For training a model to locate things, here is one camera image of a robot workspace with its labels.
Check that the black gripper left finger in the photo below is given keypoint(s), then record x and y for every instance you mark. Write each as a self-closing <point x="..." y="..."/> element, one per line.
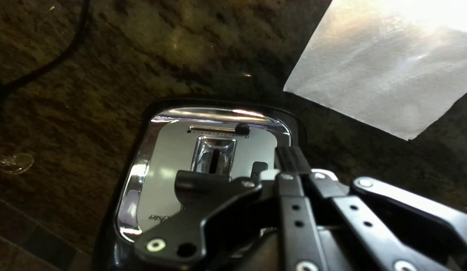
<point x="288" y="220"/>

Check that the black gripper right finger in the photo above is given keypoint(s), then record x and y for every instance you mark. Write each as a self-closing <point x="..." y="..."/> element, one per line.
<point x="374" y="231"/>

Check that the black chrome toaster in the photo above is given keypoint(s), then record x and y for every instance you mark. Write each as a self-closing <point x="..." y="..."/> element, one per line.
<point x="168" y="151"/>

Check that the white paper sheet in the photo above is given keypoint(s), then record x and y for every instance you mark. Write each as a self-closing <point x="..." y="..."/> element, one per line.
<point x="384" y="65"/>

